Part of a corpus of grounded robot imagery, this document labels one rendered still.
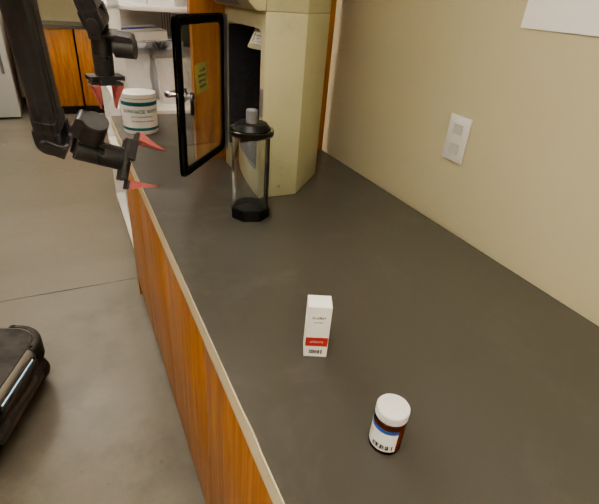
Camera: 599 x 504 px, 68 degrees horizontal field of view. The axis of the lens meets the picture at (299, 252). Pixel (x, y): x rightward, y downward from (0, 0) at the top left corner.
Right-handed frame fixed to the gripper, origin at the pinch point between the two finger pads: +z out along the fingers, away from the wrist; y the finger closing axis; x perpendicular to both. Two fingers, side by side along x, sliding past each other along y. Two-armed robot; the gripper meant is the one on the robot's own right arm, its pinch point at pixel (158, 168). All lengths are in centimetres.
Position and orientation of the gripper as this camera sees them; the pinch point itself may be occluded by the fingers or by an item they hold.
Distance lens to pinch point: 123.2
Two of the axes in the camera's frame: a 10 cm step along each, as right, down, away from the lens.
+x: -5.4, -0.8, 8.4
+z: 8.3, 1.5, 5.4
